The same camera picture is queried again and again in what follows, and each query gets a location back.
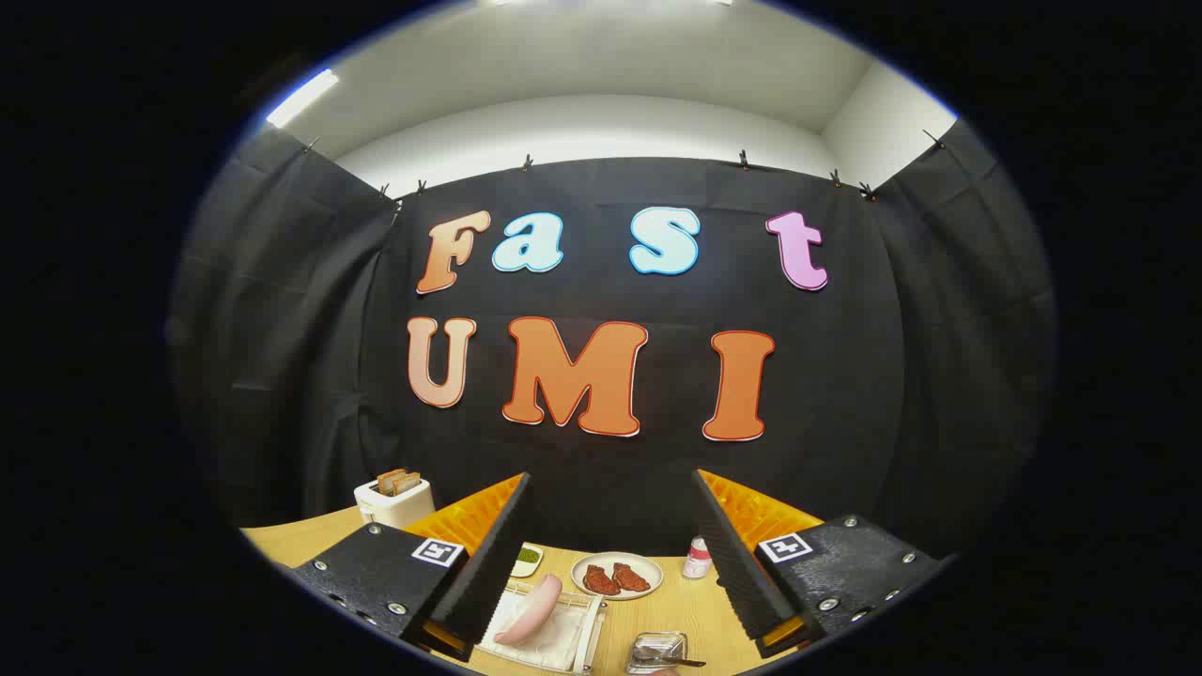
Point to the red meat piece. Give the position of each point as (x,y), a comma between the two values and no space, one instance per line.
(599,580)
(631,576)

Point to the white divided snack tray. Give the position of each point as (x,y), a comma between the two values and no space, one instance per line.
(528,566)

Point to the cream toaster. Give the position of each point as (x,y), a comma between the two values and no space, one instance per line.
(399,509)

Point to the toast bread slice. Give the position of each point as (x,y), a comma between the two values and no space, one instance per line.
(409,483)
(389,481)

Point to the pink plate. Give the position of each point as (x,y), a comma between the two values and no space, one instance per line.
(531,610)

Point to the clear bottle with red label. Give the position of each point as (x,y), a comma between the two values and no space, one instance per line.
(697,560)

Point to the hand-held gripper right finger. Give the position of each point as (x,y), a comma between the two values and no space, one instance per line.
(732,563)

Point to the ceiling light strip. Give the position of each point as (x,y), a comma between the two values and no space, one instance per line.
(300,99)

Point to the beige plate with meat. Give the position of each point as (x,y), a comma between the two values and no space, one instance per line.
(615,558)

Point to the green beans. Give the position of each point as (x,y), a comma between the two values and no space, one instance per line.
(528,556)

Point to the white drain mat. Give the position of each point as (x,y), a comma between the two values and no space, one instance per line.
(554,643)

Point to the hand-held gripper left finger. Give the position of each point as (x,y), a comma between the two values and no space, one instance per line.
(498,554)

